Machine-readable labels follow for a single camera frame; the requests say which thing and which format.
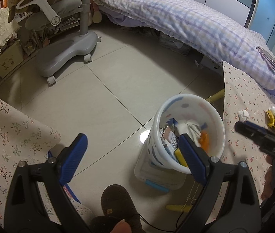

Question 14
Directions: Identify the small white tissue ball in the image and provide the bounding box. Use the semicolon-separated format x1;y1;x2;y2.
238;110;250;123

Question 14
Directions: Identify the yellow snack bag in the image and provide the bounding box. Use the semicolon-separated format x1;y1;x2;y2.
266;110;275;130

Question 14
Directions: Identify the orange wrapper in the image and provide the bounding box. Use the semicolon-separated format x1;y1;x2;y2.
199;130;209;153

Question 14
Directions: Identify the green yellow scrub sponge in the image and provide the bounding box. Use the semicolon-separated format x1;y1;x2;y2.
174;148;188;168

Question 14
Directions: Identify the light blue milk carton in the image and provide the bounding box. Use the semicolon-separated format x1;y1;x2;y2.
159;118;181;158

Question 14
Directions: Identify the white green small bottle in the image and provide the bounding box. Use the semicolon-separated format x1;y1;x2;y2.
268;105;275;118

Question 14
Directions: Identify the white paper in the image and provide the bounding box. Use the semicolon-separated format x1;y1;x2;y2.
175;120;201;143

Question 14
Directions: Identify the white patterned trash bin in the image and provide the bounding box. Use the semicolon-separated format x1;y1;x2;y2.
146;94;225;174

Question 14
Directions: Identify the operator right hand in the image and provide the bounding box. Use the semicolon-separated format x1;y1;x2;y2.
261;155;273;201

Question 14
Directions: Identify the operator thumb left hand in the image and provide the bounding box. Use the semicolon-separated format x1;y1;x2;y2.
110;219;132;233

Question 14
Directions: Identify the cherry print tablecloth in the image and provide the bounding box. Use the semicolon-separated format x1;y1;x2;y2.
193;60;275;226

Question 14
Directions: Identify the yellow table leg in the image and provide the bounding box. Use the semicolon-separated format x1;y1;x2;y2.
206;89;225;104

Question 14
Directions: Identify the folded striped cloth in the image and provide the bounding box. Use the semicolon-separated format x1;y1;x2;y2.
256;46;275;74

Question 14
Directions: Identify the plaid purple duvet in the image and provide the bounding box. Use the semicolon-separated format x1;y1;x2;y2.
93;0;275;96

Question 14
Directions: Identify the brown slipper foot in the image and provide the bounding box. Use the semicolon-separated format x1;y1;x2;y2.
89;184;145;233

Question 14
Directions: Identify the clear plastic storage box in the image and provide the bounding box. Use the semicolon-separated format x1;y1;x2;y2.
134;138;186;192

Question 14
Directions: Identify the grey ergonomic chair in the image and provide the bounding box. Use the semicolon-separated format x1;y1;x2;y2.
16;0;101;86

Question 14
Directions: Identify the cardboard box under desk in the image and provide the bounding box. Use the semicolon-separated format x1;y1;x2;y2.
0;41;24;78

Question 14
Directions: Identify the pink plush toy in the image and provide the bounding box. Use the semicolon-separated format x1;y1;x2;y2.
88;0;102;26

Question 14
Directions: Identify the black cable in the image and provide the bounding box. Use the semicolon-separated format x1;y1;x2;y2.
137;208;192;232

